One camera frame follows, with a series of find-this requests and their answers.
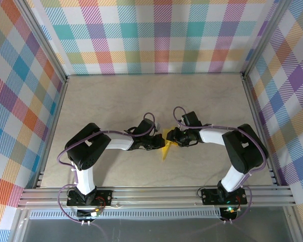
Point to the yellow square paper sheet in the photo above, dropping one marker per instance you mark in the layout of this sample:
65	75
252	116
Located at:
165	151

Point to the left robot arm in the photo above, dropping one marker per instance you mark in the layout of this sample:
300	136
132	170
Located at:
83	153

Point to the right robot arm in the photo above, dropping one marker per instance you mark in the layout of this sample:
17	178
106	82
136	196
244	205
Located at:
245	151

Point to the small black circuit board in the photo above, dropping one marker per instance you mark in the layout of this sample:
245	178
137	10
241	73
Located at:
229	210
96	213

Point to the grey metal panel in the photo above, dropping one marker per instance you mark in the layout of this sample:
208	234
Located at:
166	230

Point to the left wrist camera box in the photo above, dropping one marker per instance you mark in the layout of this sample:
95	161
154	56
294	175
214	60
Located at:
158	126

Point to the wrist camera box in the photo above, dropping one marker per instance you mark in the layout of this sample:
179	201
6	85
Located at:
181	119
158	126

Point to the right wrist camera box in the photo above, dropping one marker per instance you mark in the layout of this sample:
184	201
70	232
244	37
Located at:
181	119

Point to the aluminium frame cross rail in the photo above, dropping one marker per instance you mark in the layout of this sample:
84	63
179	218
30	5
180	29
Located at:
154	196

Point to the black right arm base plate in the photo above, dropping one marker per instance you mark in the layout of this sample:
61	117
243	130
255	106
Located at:
208	197

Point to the aluminium frame side rail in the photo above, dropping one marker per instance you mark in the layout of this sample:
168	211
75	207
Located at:
258	126
53	126

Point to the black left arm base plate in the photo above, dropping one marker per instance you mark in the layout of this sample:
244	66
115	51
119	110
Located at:
108	194

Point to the aluminium frame post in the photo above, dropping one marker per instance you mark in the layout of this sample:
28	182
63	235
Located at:
264	37
44	41

